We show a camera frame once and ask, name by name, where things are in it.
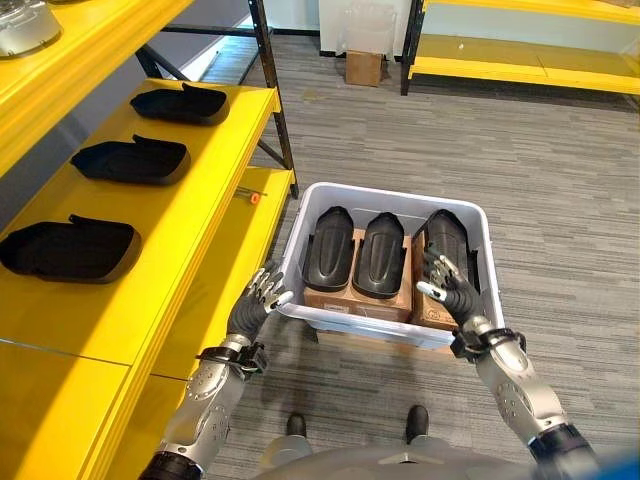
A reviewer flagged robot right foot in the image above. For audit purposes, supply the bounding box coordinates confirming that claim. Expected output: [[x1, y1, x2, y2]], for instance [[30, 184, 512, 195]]
[[405, 404, 431, 444]]

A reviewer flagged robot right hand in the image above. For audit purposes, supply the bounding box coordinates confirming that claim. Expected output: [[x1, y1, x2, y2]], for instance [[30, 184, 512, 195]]
[[416, 241, 488, 333]]

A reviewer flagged small brown cardboard box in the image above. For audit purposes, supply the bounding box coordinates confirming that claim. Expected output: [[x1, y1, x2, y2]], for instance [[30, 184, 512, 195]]
[[345, 50, 385, 88]]

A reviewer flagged white plastic box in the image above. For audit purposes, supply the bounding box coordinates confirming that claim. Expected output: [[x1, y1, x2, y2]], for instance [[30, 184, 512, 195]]
[[275, 181, 505, 350]]

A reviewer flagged silver metal machine part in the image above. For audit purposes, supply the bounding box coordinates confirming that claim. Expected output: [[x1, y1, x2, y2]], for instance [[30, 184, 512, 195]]
[[0, 0, 63, 59]]

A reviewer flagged yellow shelf rack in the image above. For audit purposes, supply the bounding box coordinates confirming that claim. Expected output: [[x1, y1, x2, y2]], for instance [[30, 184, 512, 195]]
[[0, 0, 300, 480], [399, 0, 640, 97]]

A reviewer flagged grey robot torso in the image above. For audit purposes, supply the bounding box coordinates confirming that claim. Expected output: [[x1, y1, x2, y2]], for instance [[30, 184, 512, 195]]
[[252, 433, 539, 480]]

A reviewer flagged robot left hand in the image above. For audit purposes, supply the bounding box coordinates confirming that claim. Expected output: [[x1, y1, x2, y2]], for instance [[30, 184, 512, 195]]
[[226, 261, 295, 342]]

